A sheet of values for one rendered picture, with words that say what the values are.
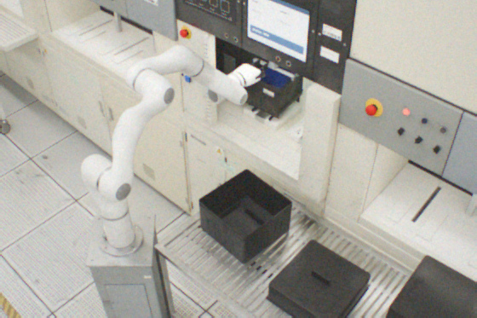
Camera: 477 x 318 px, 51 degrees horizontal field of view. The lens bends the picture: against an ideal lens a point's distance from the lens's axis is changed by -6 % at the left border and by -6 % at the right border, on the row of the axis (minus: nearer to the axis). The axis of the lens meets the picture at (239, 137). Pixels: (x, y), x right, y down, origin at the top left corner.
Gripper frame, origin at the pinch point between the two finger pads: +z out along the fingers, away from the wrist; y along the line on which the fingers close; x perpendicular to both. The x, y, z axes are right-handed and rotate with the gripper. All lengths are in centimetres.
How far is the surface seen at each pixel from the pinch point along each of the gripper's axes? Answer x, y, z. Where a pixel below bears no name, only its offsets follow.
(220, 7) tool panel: 36.1, -5.1, -20.6
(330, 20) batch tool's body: 49, 47, -20
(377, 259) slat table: -43, 87, -26
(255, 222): -42, 36, -45
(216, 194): -29, 21, -52
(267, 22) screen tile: 37.7, 19.2, -20.6
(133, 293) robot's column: -65, 12, -97
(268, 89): -9.7, 6.0, -1.2
